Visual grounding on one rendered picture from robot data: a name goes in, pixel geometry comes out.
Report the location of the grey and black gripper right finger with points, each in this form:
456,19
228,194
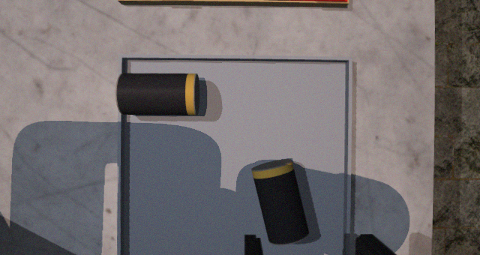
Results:
368,244

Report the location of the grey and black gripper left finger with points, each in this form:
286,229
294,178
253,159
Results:
252,245

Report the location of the black and gold battery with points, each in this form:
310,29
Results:
280,202
158,94

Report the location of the grey square tray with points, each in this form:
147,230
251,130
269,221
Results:
184,182

